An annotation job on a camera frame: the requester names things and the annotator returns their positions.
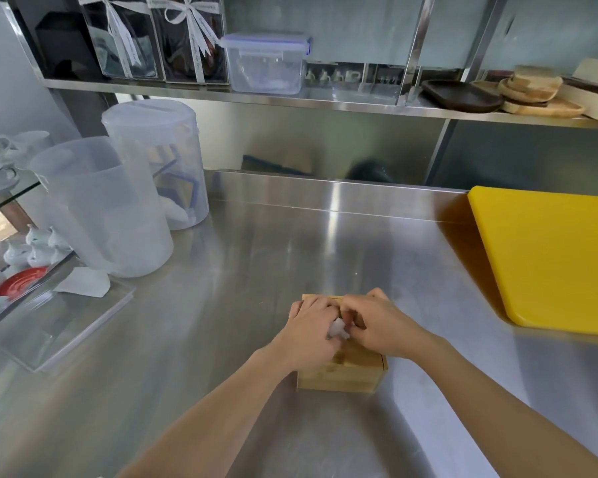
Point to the person's left hand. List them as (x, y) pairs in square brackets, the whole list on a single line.
[(306, 338)]

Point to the person's right hand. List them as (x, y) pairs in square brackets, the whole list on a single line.
[(391, 328)]

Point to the person's right fingers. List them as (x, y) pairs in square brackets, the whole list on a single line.
[(364, 306)]

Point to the person's left fingers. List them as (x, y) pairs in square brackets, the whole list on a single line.
[(319, 309)]

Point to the white tissue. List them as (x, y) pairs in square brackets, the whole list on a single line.
[(338, 331)]

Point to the wooden tissue box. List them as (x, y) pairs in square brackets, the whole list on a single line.
[(349, 375)]

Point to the person's right forearm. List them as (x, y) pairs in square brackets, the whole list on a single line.
[(508, 408)]

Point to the person's left forearm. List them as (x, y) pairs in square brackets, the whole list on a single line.
[(209, 418)]

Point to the yellow cutting board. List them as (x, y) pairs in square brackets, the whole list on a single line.
[(553, 258)]

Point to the clear plastic canister with lid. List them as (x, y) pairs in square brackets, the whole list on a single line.
[(174, 159)]

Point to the stainless steel shelf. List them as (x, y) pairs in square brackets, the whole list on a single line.
[(279, 97)]

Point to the clear acrylic holder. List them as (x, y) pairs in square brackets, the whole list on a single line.
[(359, 82)]

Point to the dark wooden plate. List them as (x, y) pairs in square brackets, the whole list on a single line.
[(461, 96)]

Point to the clear plastic pitcher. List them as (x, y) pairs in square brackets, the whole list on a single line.
[(104, 214)]

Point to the white paper piece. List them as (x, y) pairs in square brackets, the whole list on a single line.
[(82, 282)]

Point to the clear food container blue clips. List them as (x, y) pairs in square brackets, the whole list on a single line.
[(266, 64)]

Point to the clear acrylic tray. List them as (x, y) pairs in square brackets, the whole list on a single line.
[(55, 328)]

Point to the stack of light wooden plates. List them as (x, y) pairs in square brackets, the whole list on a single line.
[(533, 92)]

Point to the group of white ceramic creamers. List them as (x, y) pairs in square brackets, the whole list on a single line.
[(37, 248)]

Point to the clear gift box white ribbon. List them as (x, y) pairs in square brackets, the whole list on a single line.
[(119, 39), (189, 44)]

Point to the red saucer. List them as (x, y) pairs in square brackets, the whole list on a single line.
[(22, 282)]

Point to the light wooden board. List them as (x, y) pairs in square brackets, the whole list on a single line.
[(595, 89)]

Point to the glass shelf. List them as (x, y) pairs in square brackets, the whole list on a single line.
[(5, 194)]

